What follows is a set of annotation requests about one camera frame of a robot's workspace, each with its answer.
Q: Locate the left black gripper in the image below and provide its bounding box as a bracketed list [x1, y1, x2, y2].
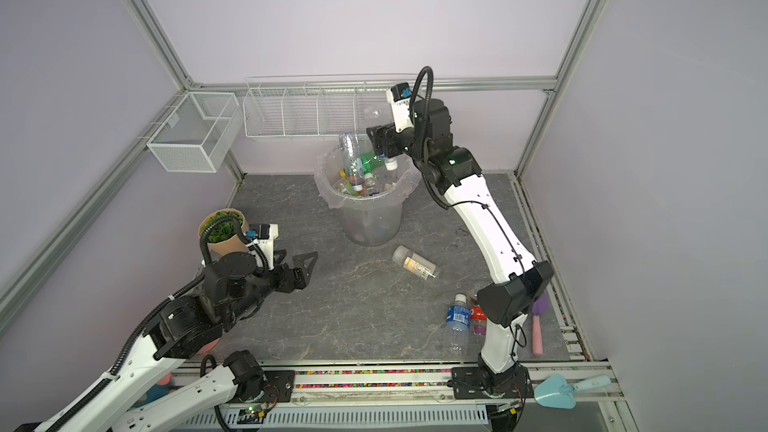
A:
[225, 248, 318, 325]

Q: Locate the green soda bottle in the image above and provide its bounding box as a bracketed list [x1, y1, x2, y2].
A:
[360, 152, 385, 174]

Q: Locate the Ganten clear water bottle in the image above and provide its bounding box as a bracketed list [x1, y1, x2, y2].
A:
[339, 132, 365, 193]

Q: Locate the clear bottle blue label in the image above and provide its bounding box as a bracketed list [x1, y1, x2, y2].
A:
[364, 104, 400, 172]

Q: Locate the frosted bottle yellow label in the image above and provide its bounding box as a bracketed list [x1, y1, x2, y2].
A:
[392, 245, 437, 281]

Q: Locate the small blue label water bottle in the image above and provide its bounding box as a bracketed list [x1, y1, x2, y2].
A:
[445, 293, 470, 356]

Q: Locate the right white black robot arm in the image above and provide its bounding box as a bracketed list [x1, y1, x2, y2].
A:
[366, 66, 554, 397]

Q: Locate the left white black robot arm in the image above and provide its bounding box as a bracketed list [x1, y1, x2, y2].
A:
[18, 214, 319, 431]

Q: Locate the grey mesh waste bin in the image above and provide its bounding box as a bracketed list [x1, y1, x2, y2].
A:
[323, 139, 418, 247]

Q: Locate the clear plastic bin liner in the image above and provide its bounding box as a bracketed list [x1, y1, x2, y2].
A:
[314, 144, 422, 211]

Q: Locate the green plant in beige pot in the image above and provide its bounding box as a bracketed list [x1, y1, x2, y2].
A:
[198, 208, 249, 256]

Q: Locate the pink round toy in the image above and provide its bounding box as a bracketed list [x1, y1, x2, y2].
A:
[157, 339, 220, 386]

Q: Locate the purple pink toy shovel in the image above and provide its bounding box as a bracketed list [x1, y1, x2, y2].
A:
[532, 294, 550, 356]

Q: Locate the teal toy shovel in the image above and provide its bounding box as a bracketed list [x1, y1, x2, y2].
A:
[534, 374, 611, 410]

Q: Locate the white wire wall rack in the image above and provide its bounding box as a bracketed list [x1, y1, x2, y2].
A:
[243, 73, 414, 138]

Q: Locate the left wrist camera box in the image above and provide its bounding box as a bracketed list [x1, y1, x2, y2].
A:
[245, 224, 279, 270]

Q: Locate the white mesh wall basket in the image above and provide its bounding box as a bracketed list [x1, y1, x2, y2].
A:
[148, 92, 244, 173]

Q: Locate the aluminium rail with beads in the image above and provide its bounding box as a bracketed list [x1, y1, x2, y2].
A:
[255, 361, 625, 407]

